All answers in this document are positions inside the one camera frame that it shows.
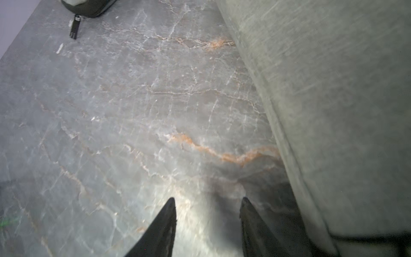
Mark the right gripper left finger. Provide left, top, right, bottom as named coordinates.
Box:
left=125, top=198, right=177, bottom=257

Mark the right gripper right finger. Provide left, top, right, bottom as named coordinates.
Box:
left=240, top=197, right=289, bottom=257

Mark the grey laptop bag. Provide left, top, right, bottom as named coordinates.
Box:
left=61, top=0, right=117, bottom=40
left=217, top=1, right=411, bottom=257

